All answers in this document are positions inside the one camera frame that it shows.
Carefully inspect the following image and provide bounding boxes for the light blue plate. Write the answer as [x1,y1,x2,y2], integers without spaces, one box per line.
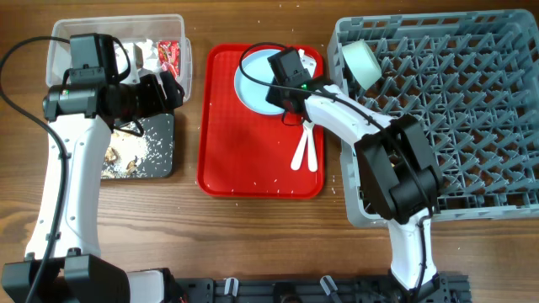
[234,48,284,115]

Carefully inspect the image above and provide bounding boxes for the white napkin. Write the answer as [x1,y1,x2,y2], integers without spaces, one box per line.
[115,39,163,84]

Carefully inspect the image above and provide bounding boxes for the food leftovers with rice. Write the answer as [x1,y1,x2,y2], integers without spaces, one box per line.
[100,120,168,178]

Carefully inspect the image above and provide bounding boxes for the red snack wrapper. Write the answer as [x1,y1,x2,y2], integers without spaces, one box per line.
[157,40,180,78]

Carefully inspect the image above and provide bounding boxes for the green bowl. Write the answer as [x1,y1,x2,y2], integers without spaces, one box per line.
[342,40,382,90]

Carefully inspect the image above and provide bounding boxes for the yellow cup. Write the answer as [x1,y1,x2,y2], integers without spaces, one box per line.
[389,153,402,167]

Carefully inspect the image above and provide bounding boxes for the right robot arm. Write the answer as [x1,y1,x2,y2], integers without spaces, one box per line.
[267,77,441,295]

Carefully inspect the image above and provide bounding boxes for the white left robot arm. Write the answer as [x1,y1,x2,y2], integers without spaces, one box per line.
[2,67,186,302]

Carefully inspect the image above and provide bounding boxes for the grey dishwasher rack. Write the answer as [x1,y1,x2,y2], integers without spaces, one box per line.
[328,9,538,221]

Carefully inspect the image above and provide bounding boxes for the black tray bin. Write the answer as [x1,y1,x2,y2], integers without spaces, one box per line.
[99,109,176,180]

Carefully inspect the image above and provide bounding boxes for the red serving tray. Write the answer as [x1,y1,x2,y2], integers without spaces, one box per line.
[197,44,324,199]

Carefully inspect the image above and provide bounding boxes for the clear plastic bin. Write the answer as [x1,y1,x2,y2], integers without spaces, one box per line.
[51,13,193,102]

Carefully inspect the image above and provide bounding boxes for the black mounting rail base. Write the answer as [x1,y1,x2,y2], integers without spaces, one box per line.
[176,273,472,303]

